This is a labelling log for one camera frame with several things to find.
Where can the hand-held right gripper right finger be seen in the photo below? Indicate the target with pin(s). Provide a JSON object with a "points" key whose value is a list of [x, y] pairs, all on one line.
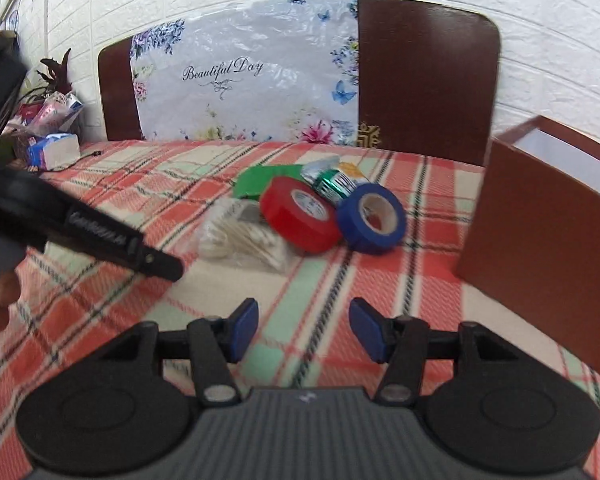
{"points": [[366, 331]]}

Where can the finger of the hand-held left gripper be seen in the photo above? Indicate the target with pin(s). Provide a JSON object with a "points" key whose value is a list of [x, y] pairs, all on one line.
{"points": [[160, 264]]}

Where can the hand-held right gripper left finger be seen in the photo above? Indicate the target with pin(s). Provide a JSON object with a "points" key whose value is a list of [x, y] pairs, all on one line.
{"points": [[243, 329]]}

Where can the clear bag of cotton swabs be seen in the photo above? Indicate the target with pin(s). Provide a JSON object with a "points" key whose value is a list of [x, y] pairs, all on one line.
{"points": [[245, 247]]}

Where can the blue tape roll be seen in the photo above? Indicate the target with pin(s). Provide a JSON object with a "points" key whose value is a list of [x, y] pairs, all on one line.
{"points": [[367, 235]]}

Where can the red tape roll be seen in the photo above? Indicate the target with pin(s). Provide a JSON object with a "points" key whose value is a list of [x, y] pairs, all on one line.
{"points": [[292, 220]]}

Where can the green and silver packet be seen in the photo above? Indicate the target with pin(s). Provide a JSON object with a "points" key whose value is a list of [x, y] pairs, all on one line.
{"points": [[332, 182]]}

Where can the orange and white packet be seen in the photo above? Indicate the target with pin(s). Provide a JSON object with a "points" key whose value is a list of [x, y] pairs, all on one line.
{"points": [[354, 171]]}

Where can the brown box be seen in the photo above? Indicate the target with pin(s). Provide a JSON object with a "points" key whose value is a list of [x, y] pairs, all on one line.
{"points": [[540, 230]]}

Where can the red plaid blanket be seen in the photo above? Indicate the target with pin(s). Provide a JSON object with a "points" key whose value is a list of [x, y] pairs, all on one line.
{"points": [[130, 310]]}

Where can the blue and white tissue pack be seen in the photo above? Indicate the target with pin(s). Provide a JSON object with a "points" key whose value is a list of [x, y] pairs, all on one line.
{"points": [[55, 152]]}

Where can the dark red plant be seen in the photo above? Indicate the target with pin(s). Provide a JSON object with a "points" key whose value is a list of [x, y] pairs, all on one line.
{"points": [[57, 72]]}

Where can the floral plastic sheet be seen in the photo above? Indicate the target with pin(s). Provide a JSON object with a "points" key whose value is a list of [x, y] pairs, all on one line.
{"points": [[240, 100]]}

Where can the dark wooden headboard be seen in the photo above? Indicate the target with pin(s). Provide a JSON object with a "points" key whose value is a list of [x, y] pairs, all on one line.
{"points": [[425, 80]]}

